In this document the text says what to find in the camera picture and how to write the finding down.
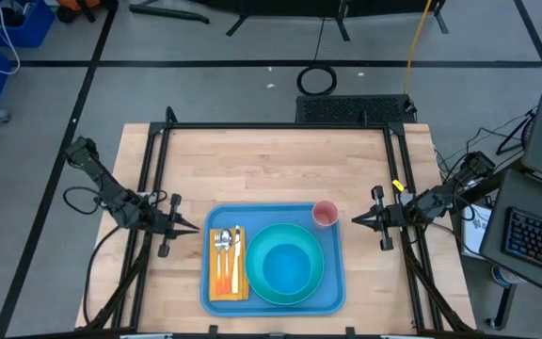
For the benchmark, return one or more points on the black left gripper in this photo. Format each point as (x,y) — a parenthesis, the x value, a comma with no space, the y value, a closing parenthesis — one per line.
(165,225)

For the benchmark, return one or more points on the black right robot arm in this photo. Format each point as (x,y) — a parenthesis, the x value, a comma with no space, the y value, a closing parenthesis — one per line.
(440,200)

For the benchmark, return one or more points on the blue and white tape roll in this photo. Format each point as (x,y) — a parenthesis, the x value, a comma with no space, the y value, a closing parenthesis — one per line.
(501,278)

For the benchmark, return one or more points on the yellow tag on gripper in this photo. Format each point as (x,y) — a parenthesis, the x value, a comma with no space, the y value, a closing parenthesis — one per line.
(397,185)

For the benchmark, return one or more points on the orange bag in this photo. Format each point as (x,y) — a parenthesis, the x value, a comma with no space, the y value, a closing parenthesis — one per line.
(75,4)

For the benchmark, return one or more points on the large blue storage bin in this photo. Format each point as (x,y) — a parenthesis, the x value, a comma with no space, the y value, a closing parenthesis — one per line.
(36,28)

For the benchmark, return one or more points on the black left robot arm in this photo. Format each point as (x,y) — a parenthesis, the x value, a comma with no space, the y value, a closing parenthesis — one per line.
(111,193)

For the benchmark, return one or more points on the black metal table frame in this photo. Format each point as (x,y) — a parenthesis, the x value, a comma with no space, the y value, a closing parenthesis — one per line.
(271,126)

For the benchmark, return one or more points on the black floor stand bar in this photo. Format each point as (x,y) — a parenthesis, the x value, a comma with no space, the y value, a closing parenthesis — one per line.
(172,13)

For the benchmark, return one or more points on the pink plastic cup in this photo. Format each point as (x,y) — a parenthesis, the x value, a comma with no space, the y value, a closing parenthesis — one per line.
(325,215)

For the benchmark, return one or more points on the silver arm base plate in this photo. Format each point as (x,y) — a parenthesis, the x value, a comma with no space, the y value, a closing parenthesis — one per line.
(144,194)

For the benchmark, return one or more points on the blue plastic tray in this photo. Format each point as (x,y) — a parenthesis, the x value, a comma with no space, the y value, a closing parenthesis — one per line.
(332,282)

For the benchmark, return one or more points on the blue ribbed bowl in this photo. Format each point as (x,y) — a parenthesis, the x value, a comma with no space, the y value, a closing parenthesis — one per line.
(286,268)

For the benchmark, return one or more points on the teal round plate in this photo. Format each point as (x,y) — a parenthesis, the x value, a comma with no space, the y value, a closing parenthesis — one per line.
(253,263)

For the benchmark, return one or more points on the black desk leg with caster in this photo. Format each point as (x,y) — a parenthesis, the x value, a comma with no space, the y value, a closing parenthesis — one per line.
(504,306)

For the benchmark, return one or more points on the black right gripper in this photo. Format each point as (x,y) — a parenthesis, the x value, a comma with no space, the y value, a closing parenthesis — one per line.
(395,215)

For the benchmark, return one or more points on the white sheet of paper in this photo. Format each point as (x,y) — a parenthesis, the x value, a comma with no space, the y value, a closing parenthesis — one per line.
(475,230)

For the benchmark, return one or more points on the yellow cloth napkin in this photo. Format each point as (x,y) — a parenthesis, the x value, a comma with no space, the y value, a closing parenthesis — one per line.
(214,296)

